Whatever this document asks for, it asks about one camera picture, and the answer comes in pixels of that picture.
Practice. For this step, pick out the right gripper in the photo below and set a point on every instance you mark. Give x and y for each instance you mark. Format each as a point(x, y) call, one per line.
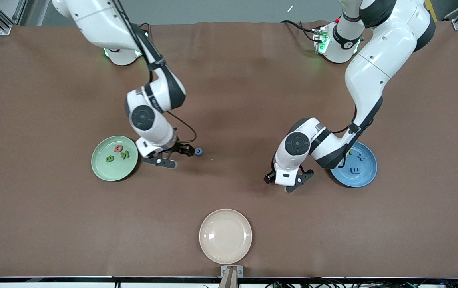
point(181, 148)

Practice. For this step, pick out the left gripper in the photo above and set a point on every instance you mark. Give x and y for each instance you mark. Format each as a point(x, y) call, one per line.
point(267, 179)

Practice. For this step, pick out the blue letter G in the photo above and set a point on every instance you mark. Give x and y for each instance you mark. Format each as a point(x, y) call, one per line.
point(201, 152)

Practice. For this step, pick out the green letter N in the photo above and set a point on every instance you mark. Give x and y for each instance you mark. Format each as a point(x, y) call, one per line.
point(125, 154)

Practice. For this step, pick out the red letter Q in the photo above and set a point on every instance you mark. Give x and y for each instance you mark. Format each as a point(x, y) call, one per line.
point(115, 149)

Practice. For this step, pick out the green letter B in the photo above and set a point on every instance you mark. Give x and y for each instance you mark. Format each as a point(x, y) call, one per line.
point(109, 158)

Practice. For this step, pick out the blue letter m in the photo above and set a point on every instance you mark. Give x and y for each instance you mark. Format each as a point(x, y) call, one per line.
point(355, 172)

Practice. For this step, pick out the left arm base connector panel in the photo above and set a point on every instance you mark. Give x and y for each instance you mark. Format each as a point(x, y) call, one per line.
point(320, 40)

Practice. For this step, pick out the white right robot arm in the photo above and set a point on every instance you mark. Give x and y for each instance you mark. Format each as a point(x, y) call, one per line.
point(101, 24)

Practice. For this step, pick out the right arm base connector panel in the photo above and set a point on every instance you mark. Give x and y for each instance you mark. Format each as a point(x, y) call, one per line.
point(146, 38)

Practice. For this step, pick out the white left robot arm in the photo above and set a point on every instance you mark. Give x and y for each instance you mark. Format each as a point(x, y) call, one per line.
point(389, 44)

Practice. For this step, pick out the light green plate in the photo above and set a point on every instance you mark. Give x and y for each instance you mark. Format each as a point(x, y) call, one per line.
point(107, 171)

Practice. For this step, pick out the blue plate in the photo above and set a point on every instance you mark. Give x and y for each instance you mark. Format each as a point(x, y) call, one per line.
point(363, 178)

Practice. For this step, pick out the brown table mat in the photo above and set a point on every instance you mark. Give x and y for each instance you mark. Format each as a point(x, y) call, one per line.
point(229, 100)

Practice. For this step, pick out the beige plate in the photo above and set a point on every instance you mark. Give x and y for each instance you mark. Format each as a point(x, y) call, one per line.
point(225, 236)

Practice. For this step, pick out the grey metal mounting bracket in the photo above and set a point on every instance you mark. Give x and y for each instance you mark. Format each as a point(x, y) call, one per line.
point(223, 272)

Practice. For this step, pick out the beige camera stand post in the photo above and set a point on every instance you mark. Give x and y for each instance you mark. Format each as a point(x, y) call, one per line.
point(229, 280)

